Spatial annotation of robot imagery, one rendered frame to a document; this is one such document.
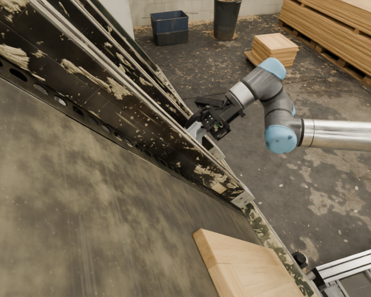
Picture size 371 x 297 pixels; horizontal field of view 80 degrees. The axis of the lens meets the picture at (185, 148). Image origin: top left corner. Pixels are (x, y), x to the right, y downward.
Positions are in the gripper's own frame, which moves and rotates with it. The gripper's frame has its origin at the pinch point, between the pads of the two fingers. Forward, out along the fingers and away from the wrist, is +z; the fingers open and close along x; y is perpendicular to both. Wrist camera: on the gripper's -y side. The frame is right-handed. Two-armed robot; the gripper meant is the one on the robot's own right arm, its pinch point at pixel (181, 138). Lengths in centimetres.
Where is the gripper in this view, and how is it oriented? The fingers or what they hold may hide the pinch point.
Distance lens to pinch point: 71.1
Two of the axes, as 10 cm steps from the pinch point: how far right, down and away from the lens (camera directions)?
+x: 5.2, 4.1, 7.5
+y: 3.8, 6.7, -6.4
